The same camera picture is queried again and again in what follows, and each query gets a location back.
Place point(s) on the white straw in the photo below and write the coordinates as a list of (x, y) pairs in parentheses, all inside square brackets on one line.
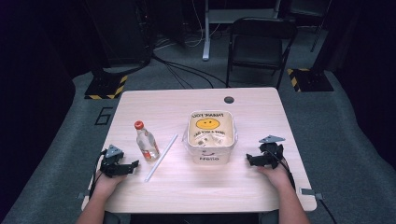
[(161, 157)]

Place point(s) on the person's left hand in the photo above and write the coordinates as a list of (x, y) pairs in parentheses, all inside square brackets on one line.
[(107, 183)]

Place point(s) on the white square bin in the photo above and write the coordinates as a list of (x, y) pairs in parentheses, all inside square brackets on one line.
[(210, 155)]

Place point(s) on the smiley print plastic bag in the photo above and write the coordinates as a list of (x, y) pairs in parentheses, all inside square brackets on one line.
[(208, 124)]

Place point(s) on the person's right hand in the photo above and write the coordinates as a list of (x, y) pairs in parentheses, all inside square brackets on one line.
[(275, 177)]

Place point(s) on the black folding chair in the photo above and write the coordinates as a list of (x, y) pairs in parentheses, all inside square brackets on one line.
[(258, 46)]

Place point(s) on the grey table clamp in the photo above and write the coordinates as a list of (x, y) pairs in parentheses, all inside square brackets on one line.
[(309, 192), (82, 195)]

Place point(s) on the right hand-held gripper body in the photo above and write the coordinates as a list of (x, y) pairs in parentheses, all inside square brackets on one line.
[(271, 152)]

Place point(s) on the black yellow striped base plate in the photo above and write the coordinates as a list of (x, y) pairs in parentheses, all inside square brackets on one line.
[(309, 81), (104, 87)]

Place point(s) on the clear bottle with red cap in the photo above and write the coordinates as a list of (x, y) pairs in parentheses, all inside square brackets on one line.
[(147, 143)]

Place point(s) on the black cabinet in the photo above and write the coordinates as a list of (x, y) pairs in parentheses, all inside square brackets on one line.
[(121, 31)]

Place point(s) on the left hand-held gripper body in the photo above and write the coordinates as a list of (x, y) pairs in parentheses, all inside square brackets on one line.
[(111, 165)]

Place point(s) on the white desk frame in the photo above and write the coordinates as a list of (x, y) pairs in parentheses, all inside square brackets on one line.
[(206, 37)]

